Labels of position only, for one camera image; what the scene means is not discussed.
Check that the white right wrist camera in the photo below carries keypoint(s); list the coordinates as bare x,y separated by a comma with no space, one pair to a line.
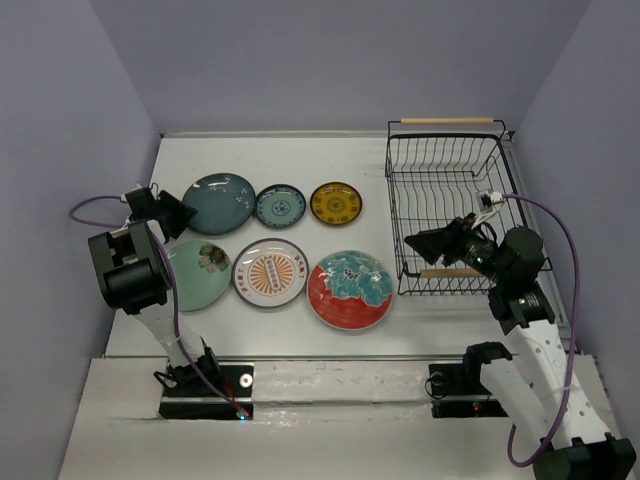
489,199

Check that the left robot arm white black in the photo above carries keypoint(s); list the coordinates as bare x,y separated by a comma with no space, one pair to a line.
134,275

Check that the black wire dish rack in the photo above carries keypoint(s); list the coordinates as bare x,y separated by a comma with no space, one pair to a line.
435,170

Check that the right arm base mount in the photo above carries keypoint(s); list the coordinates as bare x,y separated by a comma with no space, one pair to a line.
454,395

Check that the light green flower plate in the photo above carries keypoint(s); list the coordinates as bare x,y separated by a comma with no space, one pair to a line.
202,272

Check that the small blue white plate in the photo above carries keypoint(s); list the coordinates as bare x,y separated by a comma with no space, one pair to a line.
280,206

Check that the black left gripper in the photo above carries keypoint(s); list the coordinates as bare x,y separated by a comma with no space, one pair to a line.
181,211

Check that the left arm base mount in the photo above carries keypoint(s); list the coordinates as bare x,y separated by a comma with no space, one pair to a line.
195,400

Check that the red teal floral plate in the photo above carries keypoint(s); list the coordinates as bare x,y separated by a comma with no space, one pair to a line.
350,290

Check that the white sunburst pattern plate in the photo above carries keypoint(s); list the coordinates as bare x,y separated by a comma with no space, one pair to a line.
270,273

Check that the small yellow brown plate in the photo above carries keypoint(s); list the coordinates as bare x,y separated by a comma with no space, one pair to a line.
336,204

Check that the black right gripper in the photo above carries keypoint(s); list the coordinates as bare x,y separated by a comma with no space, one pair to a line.
449,240

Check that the metal table rail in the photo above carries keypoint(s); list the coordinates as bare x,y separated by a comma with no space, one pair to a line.
430,358

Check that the dark teal blossom plate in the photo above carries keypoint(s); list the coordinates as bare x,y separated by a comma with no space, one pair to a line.
223,201

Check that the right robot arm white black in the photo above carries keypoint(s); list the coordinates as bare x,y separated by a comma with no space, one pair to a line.
555,429

